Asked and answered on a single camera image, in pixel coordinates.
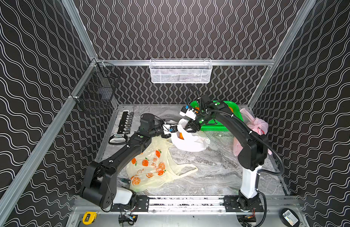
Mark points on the black wire basket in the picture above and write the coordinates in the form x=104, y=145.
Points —
x=95, y=96

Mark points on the white plastic bag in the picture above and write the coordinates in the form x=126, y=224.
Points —
x=193, y=141

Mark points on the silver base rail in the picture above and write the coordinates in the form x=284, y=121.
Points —
x=161, y=204

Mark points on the black round device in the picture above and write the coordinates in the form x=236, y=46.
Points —
x=289, y=218

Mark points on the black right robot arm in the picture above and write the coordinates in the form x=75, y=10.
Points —
x=254, y=150

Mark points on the green plastic basket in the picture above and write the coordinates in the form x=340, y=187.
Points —
x=215, y=125

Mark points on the socket set rail holder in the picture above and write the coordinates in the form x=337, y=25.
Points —
x=124, y=129

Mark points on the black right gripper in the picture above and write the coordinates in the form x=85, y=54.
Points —
x=191, y=125

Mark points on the yellow tape measure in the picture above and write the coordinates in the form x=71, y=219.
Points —
x=89, y=217

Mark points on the pink plastic bag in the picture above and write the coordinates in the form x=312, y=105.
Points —
x=254, y=123

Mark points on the large orange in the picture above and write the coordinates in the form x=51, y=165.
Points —
x=181, y=136

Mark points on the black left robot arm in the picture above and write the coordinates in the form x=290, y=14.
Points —
x=100, y=182

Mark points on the yellow bag with orange print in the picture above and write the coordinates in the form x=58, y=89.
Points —
x=155, y=167

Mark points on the white wire mesh basket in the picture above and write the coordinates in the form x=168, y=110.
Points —
x=180, y=71

